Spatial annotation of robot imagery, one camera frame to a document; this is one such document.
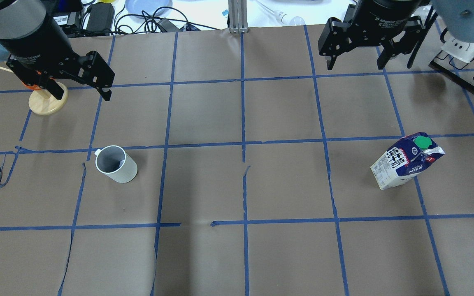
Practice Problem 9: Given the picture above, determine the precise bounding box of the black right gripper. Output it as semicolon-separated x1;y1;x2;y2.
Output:
318;4;425;71

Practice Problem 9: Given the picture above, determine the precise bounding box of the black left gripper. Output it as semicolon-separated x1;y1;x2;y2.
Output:
6;51;115;101

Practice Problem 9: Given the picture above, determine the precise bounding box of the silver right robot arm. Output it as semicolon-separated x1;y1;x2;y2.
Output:
318;0;474;70

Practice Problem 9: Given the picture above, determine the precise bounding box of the wooden mug tree stand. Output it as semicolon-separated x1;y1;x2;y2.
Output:
0;62;69;116

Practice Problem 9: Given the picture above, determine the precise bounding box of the black power adapter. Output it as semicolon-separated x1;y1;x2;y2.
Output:
85;2;114;36

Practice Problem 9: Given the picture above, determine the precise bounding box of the black wire cup rack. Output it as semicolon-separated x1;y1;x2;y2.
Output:
429;50;474;93

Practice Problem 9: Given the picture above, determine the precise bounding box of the aluminium frame post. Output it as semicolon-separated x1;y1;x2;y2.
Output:
228;0;249;34

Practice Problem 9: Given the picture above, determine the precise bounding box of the white ceramic mug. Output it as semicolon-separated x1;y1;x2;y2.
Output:
94;146;139;183

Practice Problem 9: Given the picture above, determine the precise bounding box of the white light bulb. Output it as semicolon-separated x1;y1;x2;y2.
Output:
274;11;305;26

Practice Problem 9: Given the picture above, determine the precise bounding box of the blue white milk carton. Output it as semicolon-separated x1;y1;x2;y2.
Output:
370;132;445;190

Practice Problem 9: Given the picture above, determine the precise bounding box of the black cable on table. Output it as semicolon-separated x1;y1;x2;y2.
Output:
114;6;229;34

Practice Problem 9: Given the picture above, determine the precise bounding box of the light blue plate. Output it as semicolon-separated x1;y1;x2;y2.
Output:
125;0;172;15

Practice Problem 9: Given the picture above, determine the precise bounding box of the black computer box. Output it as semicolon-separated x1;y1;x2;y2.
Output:
53;12;82;35

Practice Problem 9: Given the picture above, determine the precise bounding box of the orange cup on stand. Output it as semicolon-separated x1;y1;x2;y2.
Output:
21;81;41;91

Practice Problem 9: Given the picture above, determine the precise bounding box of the white cup on rack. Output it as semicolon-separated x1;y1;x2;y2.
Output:
441;37;474;64

